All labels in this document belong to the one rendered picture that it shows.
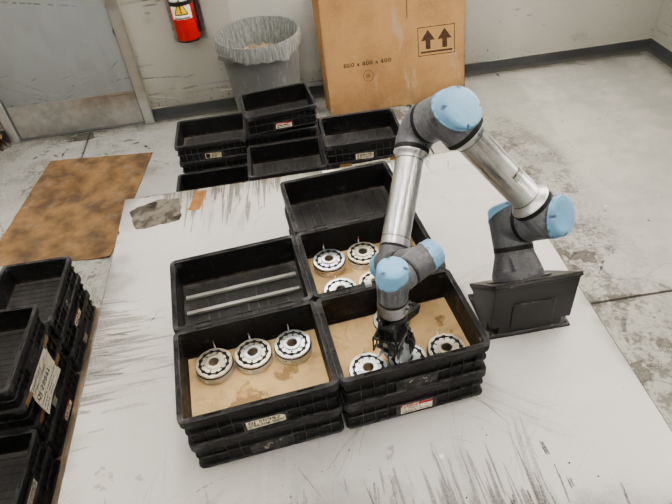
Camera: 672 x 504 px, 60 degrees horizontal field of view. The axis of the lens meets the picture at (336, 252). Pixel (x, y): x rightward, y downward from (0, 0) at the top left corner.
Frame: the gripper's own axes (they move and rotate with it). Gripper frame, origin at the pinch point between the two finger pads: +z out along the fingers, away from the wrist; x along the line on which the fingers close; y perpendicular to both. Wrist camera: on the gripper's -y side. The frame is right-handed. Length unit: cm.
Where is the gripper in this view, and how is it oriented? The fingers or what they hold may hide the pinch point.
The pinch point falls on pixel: (397, 355)
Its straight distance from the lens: 160.3
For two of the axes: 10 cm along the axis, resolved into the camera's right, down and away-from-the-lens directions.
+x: 8.8, 2.6, -3.9
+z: 0.8, 7.4, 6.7
